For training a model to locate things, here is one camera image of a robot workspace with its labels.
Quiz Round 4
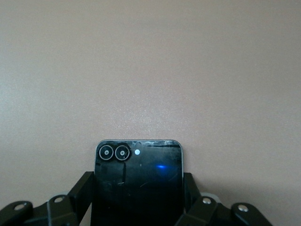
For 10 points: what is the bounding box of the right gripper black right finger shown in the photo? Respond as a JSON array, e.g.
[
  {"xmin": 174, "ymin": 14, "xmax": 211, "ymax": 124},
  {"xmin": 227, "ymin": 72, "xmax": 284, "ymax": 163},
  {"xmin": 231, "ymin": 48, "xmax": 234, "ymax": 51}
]
[{"xmin": 175, "ymin": 172, "xmax": 273, "ymax": 226}]

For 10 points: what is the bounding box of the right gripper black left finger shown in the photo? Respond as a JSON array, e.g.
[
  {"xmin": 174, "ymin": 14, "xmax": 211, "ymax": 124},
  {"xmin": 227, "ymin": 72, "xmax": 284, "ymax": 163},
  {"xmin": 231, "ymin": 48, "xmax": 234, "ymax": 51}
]
[{"xmin": 0, "ymin": 171, "xmax": 95, "ymax": 226}]

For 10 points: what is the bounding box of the black flip phone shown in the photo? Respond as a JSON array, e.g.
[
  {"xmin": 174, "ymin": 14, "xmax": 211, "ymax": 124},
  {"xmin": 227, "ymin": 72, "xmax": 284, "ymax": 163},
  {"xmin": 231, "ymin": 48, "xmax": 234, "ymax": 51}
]
[{"xmin": 94, "ymin": 139, "xmax": 184, "ymax": 226}]

